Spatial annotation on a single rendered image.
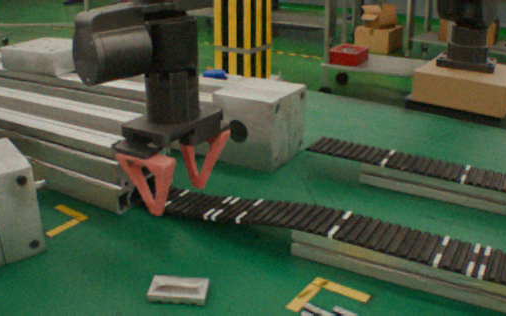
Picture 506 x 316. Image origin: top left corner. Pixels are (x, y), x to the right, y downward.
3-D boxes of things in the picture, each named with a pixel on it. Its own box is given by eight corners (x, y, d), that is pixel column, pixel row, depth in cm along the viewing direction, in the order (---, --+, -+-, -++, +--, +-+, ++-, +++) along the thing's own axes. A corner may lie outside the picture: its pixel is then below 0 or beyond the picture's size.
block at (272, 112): (311, 143, 79) (313, 81, 76) (271, 173, 69) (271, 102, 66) (258, 133, 84) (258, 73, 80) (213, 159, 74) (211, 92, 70)
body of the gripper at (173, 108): (119, 141, 55) (114, 72, 52) (179, 115, 63) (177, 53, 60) (167, 153, 52) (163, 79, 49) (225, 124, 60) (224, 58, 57)
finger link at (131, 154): (119, 214, 57) (111, 133, 53) (161, 190, 63) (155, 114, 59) (168, 231, 54) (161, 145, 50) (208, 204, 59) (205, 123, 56)
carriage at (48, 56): (102, 77, 95) (99, 41, 92) (56, 92, 86) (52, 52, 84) (48, 70, 103) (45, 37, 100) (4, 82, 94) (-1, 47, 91)
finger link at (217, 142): (149, 196, 61) (143, 119, 57) (186, 175, 67) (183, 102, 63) (197, 211, 58) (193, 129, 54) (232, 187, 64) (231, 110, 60)
